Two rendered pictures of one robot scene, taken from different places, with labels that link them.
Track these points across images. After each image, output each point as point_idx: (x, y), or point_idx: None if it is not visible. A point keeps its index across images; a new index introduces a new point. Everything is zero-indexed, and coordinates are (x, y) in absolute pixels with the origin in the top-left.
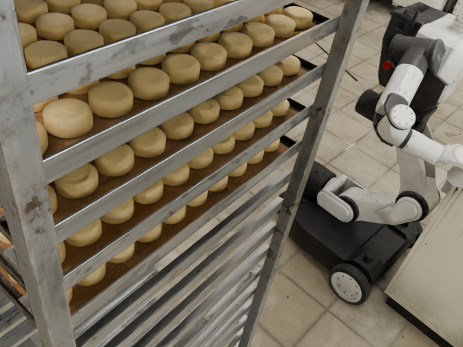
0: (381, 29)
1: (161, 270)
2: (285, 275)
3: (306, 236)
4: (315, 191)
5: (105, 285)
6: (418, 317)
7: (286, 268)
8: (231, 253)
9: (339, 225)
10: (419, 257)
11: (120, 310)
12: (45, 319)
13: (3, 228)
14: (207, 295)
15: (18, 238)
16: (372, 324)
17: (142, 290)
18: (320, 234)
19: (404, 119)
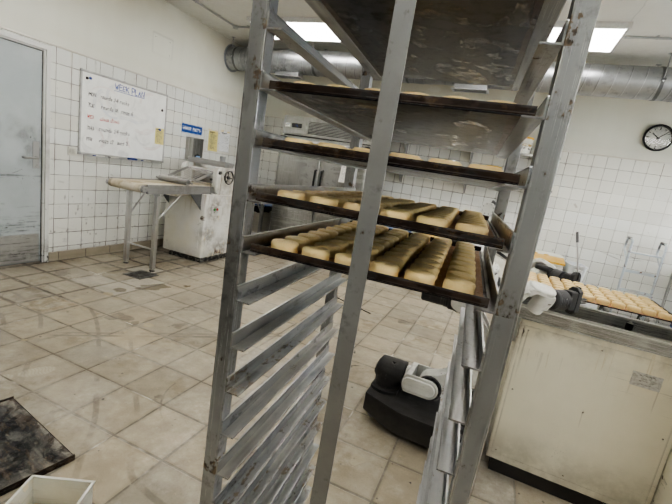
0: (368, 282)
1: (465, 317)
2: (398, 464)
3: (404, 421)
4: (398, 379)
5: (479, 289)
6: (523, 468)
7: (395, 458)
8: (342, 455)
9: (425, 406)
10: (510, 404)
11: (469, 335)
12: (538, 239)
13: (496, 171)
14: (338, 499)
15: (552, 143)
16: (490, 489)
17: (468, 326)
18: (416, 415)
19: (493, 267)
